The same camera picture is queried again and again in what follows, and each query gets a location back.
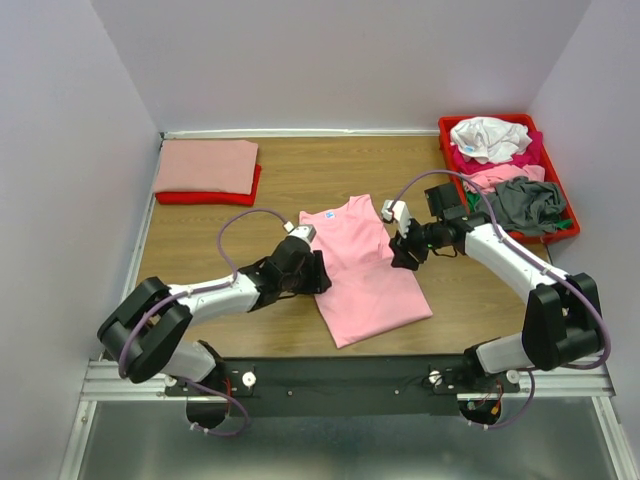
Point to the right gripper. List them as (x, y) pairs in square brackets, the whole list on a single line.
[(399, 248)]

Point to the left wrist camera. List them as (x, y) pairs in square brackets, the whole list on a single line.
[(304, 232)]

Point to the aluminium frame rail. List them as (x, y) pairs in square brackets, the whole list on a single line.
[(213, 412)]

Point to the light pink t-shirt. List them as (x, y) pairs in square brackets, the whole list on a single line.
[(367, 296)]

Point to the salmon pink garment in bin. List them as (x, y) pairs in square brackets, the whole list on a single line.
[(489, 178)]

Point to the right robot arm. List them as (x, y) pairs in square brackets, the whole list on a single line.
[(563, 321)]

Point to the white t-shirt in bin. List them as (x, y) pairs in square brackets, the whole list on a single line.
[(489, 140)]

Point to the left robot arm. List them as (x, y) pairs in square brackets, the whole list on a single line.
[(145, 332)]

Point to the folded red t-shirt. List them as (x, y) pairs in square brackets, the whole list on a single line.
[(212, 198)]

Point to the folded pink t-shirt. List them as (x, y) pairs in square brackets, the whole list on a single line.
[(201, 165)]

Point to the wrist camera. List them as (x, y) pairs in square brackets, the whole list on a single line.
[(304, 232), (397, 211)]

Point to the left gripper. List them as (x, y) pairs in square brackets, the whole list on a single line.
[(318, 281)]

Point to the red plastic bin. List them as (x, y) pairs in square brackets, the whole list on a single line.
[(568, 216)]

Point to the green garment in bin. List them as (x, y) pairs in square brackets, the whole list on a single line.
[(552, 224)]

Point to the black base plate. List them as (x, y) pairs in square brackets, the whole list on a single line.
[(355, 385)]

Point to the grey garment in bin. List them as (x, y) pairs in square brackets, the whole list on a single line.
[(519, 205)]

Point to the magenta garment in bin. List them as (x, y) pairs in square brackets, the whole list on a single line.
[(531, 156)]

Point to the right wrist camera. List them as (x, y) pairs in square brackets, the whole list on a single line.
[(397, 211)]

